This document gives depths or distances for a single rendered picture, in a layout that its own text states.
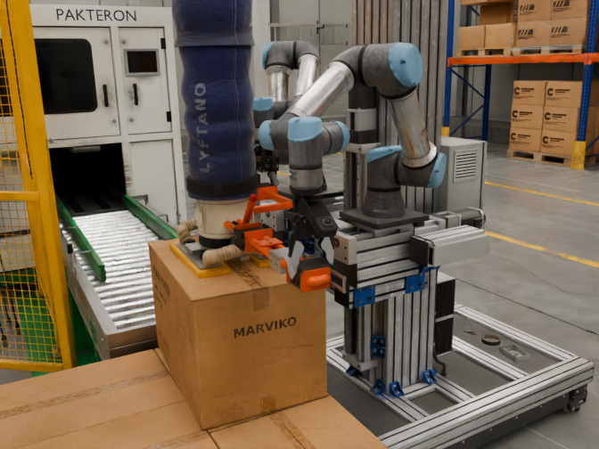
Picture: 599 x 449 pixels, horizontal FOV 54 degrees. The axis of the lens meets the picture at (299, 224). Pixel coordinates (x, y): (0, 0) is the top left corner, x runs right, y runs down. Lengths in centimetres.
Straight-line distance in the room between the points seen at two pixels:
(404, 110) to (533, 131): 831
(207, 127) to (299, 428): 90
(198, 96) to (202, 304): 59
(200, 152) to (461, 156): 107
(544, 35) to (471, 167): 750
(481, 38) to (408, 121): 894
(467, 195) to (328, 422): 112
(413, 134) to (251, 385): 88
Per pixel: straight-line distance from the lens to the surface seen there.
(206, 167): 178
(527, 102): 1009
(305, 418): 182
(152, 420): 188
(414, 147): 186
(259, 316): 169
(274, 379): 180
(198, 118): 178
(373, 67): 168
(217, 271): 176
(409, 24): 224
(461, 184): 242
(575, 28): 956
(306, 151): 129
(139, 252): 343
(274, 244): 156
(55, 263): 298
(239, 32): 177
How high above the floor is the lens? 154
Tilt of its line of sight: 15 degrees down
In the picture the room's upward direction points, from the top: 1 degrees counter-clockwise
